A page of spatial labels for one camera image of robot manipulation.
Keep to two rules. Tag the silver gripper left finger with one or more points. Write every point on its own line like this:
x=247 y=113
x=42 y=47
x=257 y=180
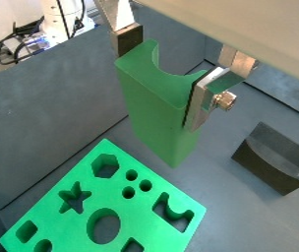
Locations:
x=124 y=30

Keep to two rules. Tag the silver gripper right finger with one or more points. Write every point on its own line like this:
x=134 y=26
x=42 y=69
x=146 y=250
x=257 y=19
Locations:
x=209 y=92

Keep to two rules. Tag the green arch block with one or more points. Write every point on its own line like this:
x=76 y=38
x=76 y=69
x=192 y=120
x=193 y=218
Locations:
x=156 y=97

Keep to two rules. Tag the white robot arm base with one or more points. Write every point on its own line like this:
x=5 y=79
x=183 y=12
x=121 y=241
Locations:
x=63 y=20

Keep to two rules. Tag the dark grey arch holder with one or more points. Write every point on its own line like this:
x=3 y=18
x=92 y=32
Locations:
x=269 y=156

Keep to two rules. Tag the green shape sorter board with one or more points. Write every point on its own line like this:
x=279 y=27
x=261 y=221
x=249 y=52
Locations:
x=109 y=203

